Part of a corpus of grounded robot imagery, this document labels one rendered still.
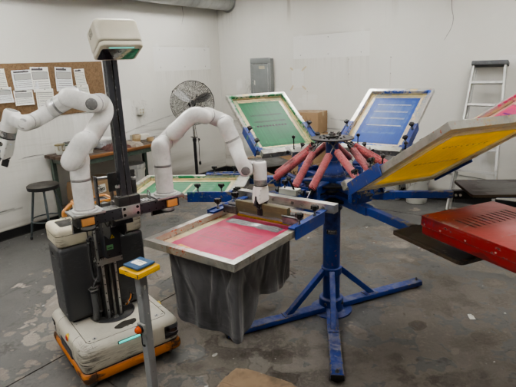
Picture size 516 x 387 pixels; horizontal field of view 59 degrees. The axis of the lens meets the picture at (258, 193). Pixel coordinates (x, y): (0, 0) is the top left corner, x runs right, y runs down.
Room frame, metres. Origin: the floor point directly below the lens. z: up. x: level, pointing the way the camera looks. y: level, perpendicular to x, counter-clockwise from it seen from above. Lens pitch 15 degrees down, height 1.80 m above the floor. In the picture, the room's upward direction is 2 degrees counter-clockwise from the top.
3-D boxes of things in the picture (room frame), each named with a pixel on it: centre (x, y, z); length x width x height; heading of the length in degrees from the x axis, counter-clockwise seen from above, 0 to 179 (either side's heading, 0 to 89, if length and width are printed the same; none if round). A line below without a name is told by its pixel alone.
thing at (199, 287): (2.06, 0.29, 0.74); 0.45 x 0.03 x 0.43; 53
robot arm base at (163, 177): (2.47, 0.52, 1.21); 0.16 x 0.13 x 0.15; 37
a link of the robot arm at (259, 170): (2.47, 0.02, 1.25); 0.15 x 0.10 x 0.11; 90
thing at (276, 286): (2.12, -0.02, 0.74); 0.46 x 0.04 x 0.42; 143
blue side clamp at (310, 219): (2.31, -0.26, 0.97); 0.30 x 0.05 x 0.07; 143
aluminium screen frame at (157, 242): (2.29, 0.11, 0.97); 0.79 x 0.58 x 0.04; 143
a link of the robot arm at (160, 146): (2.47, 0.51, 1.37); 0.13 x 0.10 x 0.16; 0
